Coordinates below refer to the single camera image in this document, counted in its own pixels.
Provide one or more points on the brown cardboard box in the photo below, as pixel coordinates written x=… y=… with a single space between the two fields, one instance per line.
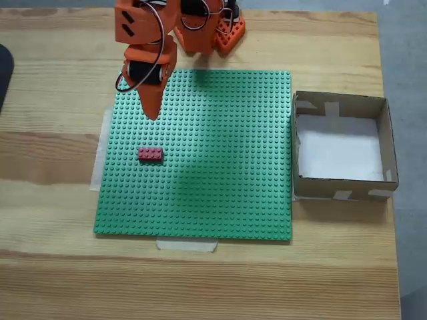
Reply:
x=390 y=150

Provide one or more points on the long masking tape strip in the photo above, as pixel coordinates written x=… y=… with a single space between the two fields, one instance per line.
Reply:
x=98 y=166

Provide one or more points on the black rounded object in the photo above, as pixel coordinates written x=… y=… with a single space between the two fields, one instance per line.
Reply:
x=5 y=73

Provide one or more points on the green lego baseplate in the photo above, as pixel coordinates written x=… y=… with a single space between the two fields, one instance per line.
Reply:
x=217 y=166

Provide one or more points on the red lego block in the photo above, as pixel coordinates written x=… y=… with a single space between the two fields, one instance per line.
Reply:
x=151 y=155

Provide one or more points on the short masking tape strip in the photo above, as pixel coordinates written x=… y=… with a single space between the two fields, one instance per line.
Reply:
x=187 y=246

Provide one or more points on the white paper sheet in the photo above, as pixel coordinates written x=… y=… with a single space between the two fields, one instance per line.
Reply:
x=337 y=150

